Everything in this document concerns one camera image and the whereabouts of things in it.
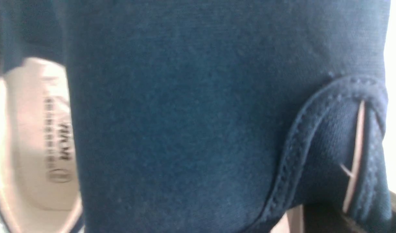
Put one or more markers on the navy slip-on shoe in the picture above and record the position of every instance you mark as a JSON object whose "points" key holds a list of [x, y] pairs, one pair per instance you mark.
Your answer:
{"points": [[39, 189], [218, 116]]}

